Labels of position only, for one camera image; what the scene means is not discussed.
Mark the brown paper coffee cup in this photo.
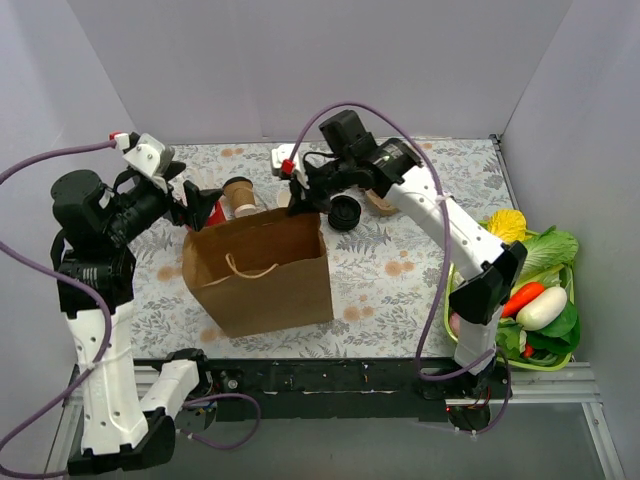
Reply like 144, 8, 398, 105
277, 190, 291, 208

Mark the stack of black lids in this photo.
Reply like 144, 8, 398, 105
327, 195, 362, 232

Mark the brown cardboard cup carrier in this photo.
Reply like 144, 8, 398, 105
365, 190, 399, 217

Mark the brown paper bag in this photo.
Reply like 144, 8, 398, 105
182, 208, 334, 338

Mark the black coffee cup lid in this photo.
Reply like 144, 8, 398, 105
223, 176, 253, 189

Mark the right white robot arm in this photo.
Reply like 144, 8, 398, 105
271, 109, 527, 398

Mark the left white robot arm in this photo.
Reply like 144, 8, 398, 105
50, 161, 221, 476

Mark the red plastic cup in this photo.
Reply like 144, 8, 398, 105
205, 200, 226, 227

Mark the purple toy onion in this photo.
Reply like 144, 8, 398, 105
449, 313, 460, 336

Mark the yellow toy napa cabbage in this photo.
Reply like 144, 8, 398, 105
487, 209, 527, 244

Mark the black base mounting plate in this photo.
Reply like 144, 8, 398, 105
204, 358, 511, 422

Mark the red toy chili pepper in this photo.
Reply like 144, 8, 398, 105
502, 282, 546, 318

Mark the green toy napa cabbage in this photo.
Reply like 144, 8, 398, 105
511, 226, 579, 295

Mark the white toy radish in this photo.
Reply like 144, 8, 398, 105
516, 286, 568, 331

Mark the green plastic basket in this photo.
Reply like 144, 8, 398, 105
443, 262, 575, 372

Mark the dark green toy leafy vegetable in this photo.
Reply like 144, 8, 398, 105
496, 301, 581, 358

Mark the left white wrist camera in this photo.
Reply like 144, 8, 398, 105
123, 132, 175, 193

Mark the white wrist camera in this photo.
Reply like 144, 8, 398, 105
123, 132, 175, 193
271, 143, 307, 183

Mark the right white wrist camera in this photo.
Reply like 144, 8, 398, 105
271, 143, 307, 183

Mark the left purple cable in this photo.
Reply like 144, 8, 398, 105
0, 132, 262, 476

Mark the aluminium frame rail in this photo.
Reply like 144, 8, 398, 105
45, 362, 625, 479

